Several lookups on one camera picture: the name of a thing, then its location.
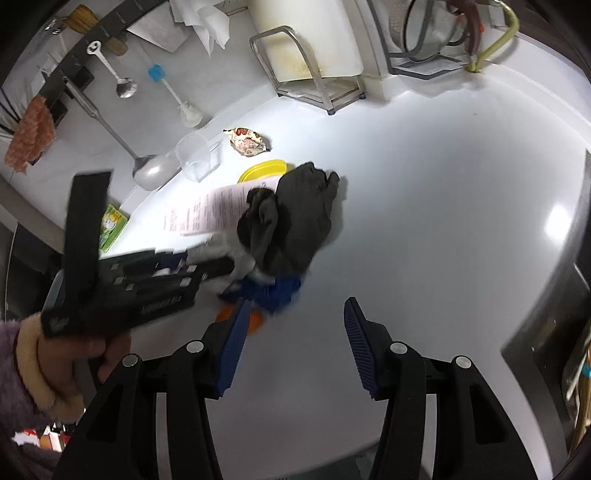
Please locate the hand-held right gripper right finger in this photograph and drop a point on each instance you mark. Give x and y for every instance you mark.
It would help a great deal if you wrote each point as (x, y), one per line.
(358, 341)

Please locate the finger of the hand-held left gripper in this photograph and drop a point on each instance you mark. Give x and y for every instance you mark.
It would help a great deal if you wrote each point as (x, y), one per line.
(212, 271)

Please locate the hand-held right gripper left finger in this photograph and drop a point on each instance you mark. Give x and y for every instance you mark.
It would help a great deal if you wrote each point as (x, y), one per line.
(233, 350)

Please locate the grey white cloth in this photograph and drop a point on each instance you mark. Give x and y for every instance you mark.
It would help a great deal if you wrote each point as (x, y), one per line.
(221, 249)

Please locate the black glove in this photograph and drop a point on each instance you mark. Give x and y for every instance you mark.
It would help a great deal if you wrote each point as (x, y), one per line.
(258, 226)

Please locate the dark grey cloth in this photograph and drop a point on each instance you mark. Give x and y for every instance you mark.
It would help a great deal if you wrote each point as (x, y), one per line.
(300, 217)

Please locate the yellow plastic lid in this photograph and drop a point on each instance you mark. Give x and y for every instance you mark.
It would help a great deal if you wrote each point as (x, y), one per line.
(263, 171)

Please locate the person's left forearm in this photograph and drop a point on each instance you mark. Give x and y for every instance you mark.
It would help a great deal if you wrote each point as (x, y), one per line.
(18, 406)

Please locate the person's left hand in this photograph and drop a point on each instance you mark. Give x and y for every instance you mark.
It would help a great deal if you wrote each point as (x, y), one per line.
(87, 353)

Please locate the orange item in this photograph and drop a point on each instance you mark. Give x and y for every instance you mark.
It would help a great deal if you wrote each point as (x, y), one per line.
(256, 322)

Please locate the printed paper sheet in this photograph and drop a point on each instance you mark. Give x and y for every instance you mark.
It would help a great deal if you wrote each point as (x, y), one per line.
(207, 210)

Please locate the green packet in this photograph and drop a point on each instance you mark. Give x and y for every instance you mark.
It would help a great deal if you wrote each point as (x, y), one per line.
(112, 226)

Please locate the blue cloth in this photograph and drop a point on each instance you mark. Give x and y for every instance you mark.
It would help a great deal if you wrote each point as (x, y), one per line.
(277, 293)

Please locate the clear plastic cup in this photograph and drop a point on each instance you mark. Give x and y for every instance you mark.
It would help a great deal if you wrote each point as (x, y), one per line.
(196, 159)

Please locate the metal ladle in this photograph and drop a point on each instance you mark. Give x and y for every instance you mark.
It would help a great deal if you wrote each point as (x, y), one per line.
(154, 170)

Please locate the crumpled snack wrapper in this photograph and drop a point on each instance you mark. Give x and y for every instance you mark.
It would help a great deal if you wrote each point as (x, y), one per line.
(244, 141)

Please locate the orange cloth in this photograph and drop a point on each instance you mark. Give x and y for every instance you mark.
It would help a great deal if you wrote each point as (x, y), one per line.
(30, 134)

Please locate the metal spoon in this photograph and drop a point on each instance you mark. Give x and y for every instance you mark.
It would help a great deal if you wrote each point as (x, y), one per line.
(125, 87)

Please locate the metal cutting board rack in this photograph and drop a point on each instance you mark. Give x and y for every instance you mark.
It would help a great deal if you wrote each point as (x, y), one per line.
(318, 78)

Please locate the white hanging cloth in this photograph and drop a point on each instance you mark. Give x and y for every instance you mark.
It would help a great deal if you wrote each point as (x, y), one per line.
(207, 27)

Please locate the wooden spatula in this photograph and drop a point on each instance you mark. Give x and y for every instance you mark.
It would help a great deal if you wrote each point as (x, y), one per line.
(118, 46)

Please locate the white cutting board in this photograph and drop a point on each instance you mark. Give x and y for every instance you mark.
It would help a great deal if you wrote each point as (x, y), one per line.
(304, 37)

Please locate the bamboo utensil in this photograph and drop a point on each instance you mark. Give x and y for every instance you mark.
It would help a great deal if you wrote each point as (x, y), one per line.
(81, 18)

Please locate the grey drainer tray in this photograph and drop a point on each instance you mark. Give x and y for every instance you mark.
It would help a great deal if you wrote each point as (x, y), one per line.
(425, 67)

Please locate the steel colander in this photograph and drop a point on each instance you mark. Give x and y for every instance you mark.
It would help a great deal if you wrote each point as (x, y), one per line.
(397, 27)

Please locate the black wall rail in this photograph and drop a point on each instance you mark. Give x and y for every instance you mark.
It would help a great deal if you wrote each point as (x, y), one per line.
(106, 25)

